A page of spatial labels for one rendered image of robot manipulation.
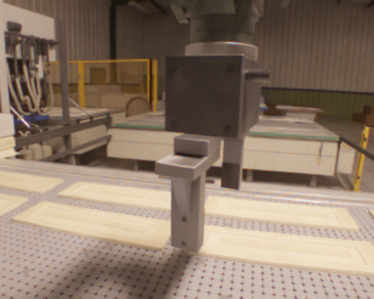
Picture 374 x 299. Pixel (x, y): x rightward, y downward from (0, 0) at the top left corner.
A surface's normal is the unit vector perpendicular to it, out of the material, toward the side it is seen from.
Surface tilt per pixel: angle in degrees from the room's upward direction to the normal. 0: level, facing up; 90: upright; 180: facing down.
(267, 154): 90
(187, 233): 90
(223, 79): 90
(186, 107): 90
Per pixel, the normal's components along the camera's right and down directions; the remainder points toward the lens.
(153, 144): -0.22, 0.22
